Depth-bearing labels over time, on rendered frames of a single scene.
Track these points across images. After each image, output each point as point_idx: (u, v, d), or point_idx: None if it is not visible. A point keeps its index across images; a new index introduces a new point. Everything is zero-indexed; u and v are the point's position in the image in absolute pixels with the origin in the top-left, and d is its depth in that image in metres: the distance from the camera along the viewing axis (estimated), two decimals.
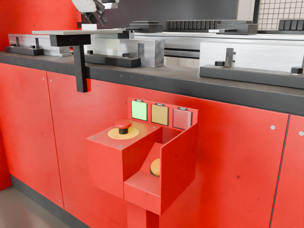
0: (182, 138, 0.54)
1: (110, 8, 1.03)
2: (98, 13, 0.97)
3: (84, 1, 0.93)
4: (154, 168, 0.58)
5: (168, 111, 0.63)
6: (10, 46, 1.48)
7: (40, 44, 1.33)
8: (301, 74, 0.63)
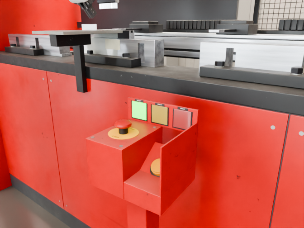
0: (182, 138, 0.54)
1: (110, 8, 1.03)
2: (87, 5, 0.95)
3: None
4: (154, 168, 0.58)
5: (168, 111, 0.63)
6: (10, 46, 1.48)
7: (40, 44, 1.33)
8: (301, 74, 0.63)
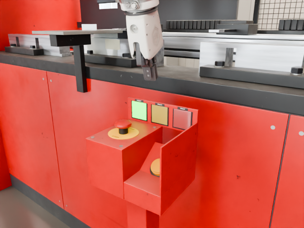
0: (182, 138, 0.54)
1: (110, 8, 1.03)
2: None
3: None
4: (154, 168, 0.58)
5: (168, 111, 0.63)
6: (10, 46, 1.48)
7: (40, 44, 1.33)
8: (301, 74, 0.63)
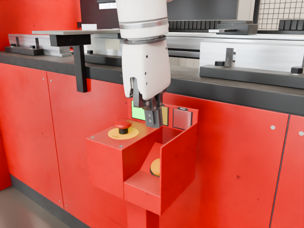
0: (182, 138, 0.54)
1: (110, 8, 1.03)
2: (161, 98, 0.52)
3: (166, 63, 0.50)
4: (154, 168, 0.58)
5: (168, 111, 0.63)
6: (10, 46, 1.48)
7: (40, 44, 1.33)
8: (301, 74, 0.63)
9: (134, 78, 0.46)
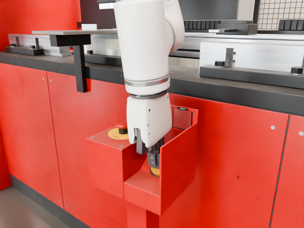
0: (182, 138, 0.54)
1: (110, 8, 1.03)
2: (163, 141, 0.56)
3: (168, 111, 0.53)
4: (154, 168, 0.58)
5: None
6: (10, 46, 1.48)
7: (40, 44, 1.33)
8: (301, 74, 0.63)
9: (138, 128, 0.50)
